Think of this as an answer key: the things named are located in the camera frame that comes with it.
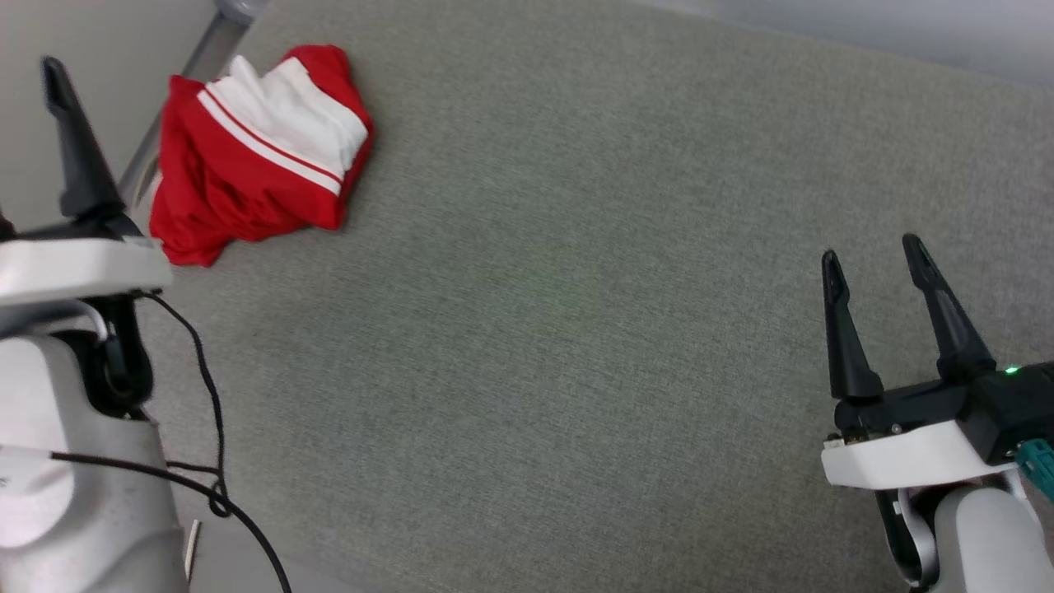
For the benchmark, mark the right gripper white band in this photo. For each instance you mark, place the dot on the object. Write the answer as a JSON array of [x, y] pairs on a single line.
[[906, 457]]

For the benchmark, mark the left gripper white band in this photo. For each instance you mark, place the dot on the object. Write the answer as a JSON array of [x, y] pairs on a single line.
[[74, 272]]

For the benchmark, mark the red white basketball jersey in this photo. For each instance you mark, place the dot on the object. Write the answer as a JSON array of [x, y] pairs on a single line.
[[247, 189]]

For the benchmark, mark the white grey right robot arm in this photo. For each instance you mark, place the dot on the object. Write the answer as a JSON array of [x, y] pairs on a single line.
[[988, 543]]

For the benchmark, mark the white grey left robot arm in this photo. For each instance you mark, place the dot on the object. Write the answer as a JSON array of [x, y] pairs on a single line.
[[74, 461]]

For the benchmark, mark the small white strip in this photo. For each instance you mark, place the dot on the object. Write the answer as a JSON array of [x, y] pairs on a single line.
[[192, 550]]

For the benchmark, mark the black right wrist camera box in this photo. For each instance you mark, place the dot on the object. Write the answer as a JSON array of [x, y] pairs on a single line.
[[1013, 408]]

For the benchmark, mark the grey metal frame tube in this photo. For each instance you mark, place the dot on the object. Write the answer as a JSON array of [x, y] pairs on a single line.
[[210, 53]]

